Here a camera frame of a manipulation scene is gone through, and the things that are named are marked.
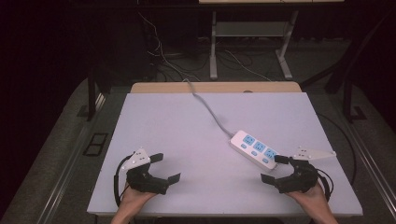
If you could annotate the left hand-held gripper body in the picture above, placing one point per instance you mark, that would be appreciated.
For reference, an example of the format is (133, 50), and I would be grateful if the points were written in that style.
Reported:
(143, 180)

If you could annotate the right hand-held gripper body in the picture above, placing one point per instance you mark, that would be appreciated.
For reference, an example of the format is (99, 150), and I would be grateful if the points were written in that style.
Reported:
(300, 180)

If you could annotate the white power strip blue sockets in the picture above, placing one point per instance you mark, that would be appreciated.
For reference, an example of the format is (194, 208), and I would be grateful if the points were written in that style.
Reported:
(253, 148)

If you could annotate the person's left hand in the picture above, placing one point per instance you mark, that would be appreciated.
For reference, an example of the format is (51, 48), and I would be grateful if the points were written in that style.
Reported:
(134, 200)

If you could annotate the person's right hand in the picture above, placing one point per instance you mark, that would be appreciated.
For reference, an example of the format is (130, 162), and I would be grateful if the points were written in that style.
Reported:
(313, 200)

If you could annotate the black metal stand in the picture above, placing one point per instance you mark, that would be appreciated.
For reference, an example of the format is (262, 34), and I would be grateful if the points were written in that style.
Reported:
(348, 99)
(91, 96)

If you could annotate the white metal stand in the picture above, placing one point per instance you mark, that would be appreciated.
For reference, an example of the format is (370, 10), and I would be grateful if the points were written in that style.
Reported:
(249, 29)

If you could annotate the black floor socket frame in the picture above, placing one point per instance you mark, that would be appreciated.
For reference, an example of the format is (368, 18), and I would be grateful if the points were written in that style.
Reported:
(95, 144)

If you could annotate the aluminium floor rail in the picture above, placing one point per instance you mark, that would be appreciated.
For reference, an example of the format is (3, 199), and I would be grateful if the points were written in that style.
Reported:
(372, 165)
(67, 174)

